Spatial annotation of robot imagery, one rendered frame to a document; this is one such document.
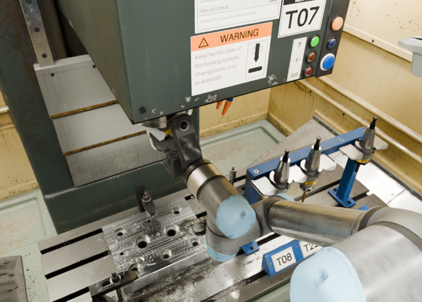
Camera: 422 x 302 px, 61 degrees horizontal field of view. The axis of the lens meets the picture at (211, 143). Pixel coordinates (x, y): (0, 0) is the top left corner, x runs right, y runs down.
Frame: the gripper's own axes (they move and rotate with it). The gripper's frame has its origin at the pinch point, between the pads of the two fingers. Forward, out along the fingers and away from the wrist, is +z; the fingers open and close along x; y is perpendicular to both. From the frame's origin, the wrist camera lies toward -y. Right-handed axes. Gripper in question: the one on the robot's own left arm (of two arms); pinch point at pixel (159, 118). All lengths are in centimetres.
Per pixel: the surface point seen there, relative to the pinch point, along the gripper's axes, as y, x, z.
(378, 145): 19, 65, -23
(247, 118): 80, 91, 70
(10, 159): 63, -38, 81
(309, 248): 47, 37, -30
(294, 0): -33.3, 16.6, -21.2
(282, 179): 17.1, 26.4, -20.5
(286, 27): -28.8, 15.9, -21.4
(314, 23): -28.5, 22.4, -22.0
